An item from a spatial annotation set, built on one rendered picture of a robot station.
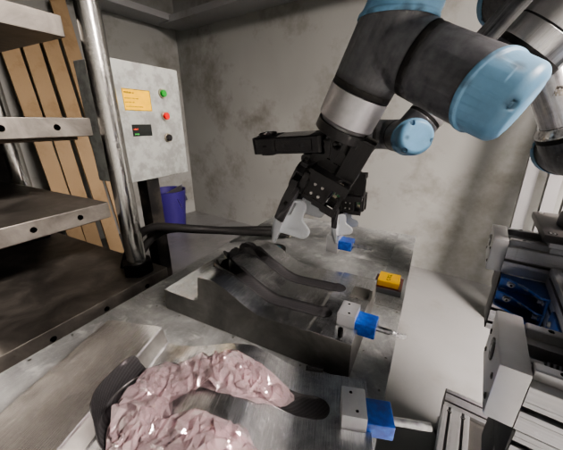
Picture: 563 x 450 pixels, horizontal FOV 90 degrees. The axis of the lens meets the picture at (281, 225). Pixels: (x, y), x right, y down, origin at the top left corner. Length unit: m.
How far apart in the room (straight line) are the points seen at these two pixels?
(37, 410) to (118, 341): 0.13
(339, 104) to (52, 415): 0.55
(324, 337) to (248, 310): 0.18
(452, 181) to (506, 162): 0.36
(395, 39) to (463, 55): 0.07
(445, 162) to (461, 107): 2.36
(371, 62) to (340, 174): 0.14
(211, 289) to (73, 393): 0.30
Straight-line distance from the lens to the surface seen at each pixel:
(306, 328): 0.61
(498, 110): 0.32
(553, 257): 0.95
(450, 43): 0.34
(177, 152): 1.29
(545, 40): 0.45
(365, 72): 0.36
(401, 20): 0.36
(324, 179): 0.40
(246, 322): 0.68
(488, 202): 2.72
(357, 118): 0.37
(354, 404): 0.51
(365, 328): 0.61
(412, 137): 0.66
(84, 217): 1.02
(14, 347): 0.95
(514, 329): 0.56
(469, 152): 2.67
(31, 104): 3.32
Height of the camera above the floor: 1.28
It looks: 20 degrees down
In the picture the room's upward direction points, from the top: straight up
